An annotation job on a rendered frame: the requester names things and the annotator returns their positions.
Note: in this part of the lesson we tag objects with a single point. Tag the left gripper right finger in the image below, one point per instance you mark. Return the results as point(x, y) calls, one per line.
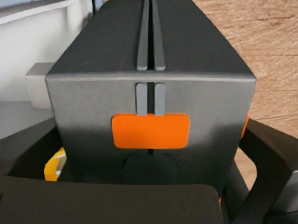
point(275, 189)

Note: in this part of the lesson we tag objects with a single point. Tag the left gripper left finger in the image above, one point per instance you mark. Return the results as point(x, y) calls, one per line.
point(25, 153)

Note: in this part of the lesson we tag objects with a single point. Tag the yellow open bin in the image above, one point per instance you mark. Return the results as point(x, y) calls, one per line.
point(50, 167)

